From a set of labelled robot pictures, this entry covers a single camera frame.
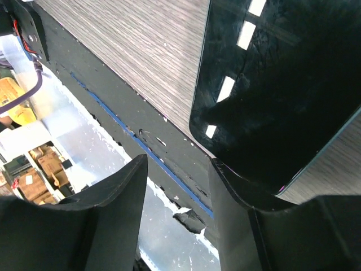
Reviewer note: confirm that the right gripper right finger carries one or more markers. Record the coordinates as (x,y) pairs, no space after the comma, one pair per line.
(258,231)

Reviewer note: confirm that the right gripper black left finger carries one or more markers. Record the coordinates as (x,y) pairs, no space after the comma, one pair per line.
(95,229)

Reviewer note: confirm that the black phone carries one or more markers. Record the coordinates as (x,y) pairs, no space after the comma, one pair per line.
(277,82)

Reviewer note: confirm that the cardboard boxes on shelf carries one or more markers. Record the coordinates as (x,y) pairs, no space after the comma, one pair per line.
(37,176)

